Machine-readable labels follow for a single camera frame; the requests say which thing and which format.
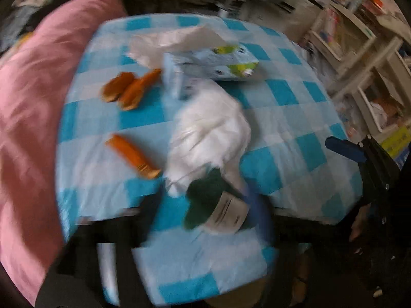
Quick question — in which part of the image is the white plastic bag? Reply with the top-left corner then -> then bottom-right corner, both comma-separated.
164,79 -> 251,197

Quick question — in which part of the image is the blue tissue pack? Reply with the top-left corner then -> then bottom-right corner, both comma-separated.
162,45 -> 259,99

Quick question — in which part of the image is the orange peel long piece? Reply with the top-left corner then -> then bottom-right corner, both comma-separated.
105,134 -> 161,180

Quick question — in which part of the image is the orange peel curved piece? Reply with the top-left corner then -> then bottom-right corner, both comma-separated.
118,69 -> 162,111

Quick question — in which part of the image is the orange peel round piece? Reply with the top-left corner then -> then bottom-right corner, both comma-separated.
101,72 -> 135,102

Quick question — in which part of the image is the white paper sheet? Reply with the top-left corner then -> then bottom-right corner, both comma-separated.
127,26 -> 226,69

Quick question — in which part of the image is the white book shelf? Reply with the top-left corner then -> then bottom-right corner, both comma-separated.
304,0 -> 411,168

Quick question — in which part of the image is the blue checkered tablecloth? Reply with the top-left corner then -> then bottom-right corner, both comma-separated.
56,14 -> 361,306

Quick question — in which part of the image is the pink duvet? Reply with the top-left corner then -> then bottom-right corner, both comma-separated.
1,0 -> 125,302

